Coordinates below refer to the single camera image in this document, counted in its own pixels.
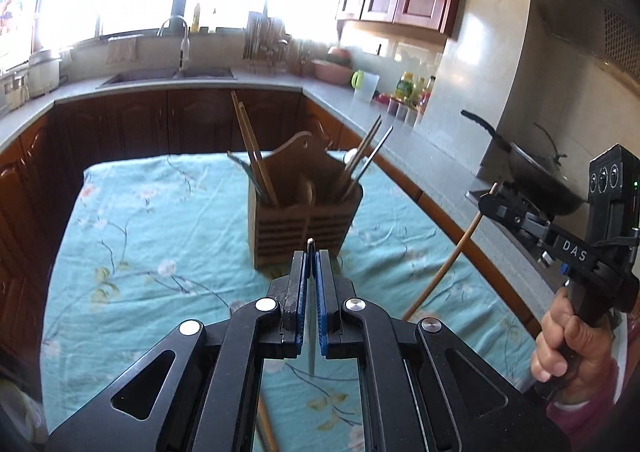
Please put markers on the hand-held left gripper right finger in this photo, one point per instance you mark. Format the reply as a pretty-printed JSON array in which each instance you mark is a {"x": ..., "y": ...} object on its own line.
[{"x": 321, "y": 309}]

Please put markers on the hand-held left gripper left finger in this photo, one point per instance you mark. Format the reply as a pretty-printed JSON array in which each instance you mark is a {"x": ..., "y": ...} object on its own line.
[{"x": 300, "y": 304}]

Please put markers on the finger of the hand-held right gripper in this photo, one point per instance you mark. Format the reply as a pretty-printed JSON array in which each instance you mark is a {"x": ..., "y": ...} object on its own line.
[
  {"x": 527, "y": 214},
  {"x": 510, "y": 224}
]

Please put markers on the grey metal chopstick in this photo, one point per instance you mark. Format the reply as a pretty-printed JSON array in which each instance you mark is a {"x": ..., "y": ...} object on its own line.
[
  {"x": 311, "y": 257},
  {"x": 375, "y": 152}
]

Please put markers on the tan wooden chopstick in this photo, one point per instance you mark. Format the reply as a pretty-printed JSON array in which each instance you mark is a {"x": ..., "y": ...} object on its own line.
[{"x": 445, "y": 264}]

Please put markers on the wooden utensil holder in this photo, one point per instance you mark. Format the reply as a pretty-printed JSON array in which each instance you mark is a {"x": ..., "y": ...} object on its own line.
[{"x": 305, "y": 227}]

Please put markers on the dark brown chopstick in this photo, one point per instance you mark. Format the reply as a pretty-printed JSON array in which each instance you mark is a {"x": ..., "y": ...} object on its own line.
[
  {"x": 247, "y": 142},
  {"x": 257, "y": 154}
]

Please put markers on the light wooden chopstick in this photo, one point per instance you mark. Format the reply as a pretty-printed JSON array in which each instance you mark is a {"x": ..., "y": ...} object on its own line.
[{"x": 362, "y": 149}]

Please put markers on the person's right forearm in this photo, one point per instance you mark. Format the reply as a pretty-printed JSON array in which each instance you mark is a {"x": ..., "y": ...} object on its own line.
[{"x": 585, "y": 402}]

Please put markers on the person's right hand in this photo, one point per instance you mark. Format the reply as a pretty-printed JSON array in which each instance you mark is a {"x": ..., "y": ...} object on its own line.
[{"x": 585, "y": 357}]

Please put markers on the black wok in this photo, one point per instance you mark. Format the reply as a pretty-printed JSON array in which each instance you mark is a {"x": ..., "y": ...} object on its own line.
[{"x": 540, "y": 177}]

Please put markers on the brown wooden chopstick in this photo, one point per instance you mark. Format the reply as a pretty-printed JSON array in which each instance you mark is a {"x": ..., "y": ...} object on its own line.
[{"x": 267, "y": 424}]

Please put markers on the dark grey utensil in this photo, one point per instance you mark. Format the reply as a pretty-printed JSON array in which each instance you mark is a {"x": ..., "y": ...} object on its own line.
[{"x": 245, "y": 172}]

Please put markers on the teal floral tablecloth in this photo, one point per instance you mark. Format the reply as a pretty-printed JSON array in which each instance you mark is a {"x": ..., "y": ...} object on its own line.
[{"x": 165, "y": 242}]

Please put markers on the metal spoon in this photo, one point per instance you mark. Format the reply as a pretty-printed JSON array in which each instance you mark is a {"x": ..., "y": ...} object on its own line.
[{"x": 351, "y": 158}]

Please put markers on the row of spice jars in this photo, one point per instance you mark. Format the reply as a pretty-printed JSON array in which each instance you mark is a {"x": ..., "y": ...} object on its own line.
[{"x": 402, "y": 112}]

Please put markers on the yellow green bottle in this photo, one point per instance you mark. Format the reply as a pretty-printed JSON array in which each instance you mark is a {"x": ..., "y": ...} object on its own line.
[{"x": 405, "y": 87}]

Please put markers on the pink plastic basin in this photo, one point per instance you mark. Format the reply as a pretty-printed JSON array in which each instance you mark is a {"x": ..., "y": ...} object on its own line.
[{"x": 330, "y": 72}]

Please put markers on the red bowl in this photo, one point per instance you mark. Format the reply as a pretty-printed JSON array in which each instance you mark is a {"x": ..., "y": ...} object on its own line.
[{"x": 340, "y": 56}]

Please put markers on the wooden lower cabinets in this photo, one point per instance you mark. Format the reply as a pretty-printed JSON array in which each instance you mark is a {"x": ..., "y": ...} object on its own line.
[{"x": 125, "y": 122}]

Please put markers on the kitchen sink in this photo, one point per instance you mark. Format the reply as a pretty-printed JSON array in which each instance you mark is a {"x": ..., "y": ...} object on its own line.
[{"x": 167, "y": 77}]

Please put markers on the metal dish rack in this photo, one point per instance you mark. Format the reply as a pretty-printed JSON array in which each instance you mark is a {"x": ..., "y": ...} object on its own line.
[{"x": 265, "y": 42}]

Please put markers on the chrome faucet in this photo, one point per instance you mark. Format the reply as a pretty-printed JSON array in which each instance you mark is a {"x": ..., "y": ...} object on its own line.
[{"x": 184, "y": 47}]

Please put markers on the light cloth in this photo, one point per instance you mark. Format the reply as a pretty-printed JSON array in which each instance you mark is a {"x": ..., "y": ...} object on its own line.
[{"x": 20, "y": 407}]

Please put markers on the yellow detergent bottle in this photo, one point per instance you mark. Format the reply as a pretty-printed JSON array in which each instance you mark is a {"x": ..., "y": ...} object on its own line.
[{"x": 196, "y": 18}]

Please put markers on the hanging dish towel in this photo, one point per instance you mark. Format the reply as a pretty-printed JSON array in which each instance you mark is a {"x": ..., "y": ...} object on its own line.
[{"x": 122, "y": 50}]

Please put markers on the white rice cooker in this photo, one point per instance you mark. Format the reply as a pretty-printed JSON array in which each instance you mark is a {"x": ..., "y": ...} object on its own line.
[{"x": 45, "y": 72}]

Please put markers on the small white jug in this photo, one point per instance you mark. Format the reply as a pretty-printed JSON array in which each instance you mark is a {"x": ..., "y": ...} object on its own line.
[{"x": 15, "y": 93}]

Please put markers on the colourful window poster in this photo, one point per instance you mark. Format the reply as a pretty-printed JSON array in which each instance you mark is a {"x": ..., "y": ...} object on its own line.
[{"x": 20, "y": 7}]

